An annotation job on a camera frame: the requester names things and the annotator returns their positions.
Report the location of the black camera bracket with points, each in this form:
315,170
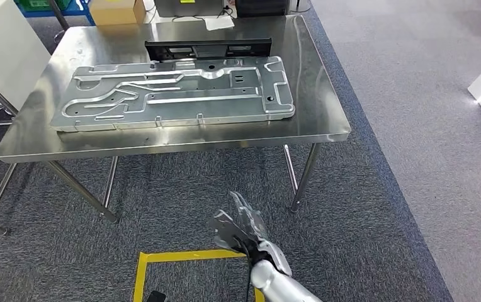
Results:
244,246

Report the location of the black robot foot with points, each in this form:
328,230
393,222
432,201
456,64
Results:
155,296

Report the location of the steel workbench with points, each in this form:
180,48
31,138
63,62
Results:
203,137

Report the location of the black plastic frame part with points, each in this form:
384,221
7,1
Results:
157,48

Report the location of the brown cardboard box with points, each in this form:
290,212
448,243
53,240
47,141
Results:
115,14

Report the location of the white desk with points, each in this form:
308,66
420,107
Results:
151,18

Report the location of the green plastic crate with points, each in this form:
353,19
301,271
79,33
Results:
36,4

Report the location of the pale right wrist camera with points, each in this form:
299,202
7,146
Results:
224,227

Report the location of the white paper sheet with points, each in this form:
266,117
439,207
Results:
219,23

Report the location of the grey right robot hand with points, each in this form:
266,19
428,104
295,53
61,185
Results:
251,221

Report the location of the grey laptop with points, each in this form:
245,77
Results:
190,8

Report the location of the grey stamped metal panel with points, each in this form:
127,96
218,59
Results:
182,100

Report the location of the black stanchion post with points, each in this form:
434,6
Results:
59,16

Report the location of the black carrying case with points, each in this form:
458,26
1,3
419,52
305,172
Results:
261,8

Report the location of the blue metal rack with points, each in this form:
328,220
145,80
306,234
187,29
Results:
40,13

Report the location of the grey stanchion post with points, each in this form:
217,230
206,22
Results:
301,8

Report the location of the yellow floor tape square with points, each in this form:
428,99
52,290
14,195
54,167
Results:
182,255

